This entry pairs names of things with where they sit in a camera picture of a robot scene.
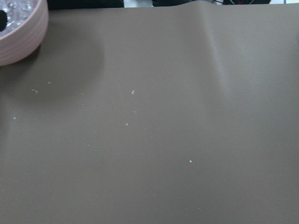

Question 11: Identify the pink bowl with ice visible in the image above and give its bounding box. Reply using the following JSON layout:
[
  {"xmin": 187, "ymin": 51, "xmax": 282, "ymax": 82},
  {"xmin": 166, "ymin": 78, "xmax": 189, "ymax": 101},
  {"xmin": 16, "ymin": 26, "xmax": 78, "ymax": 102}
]
[{"xmin": 0, "ymin": 0, "xmax": 49, "ymax": 66}]

